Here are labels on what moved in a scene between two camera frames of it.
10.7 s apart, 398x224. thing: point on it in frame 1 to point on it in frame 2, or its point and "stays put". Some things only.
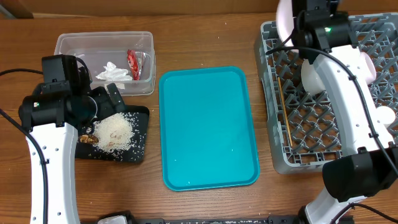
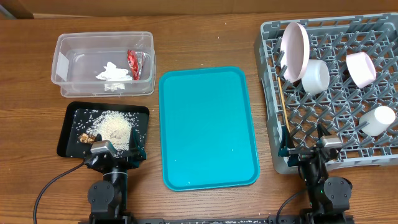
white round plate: x=285 y=21 to x=295 y=51
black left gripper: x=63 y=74 to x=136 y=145
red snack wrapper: x=135 y=60 stays put
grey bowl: x=310 y=78 stays put
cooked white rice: x=115 y=132 stays put
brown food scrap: x=89 y=139 stays put
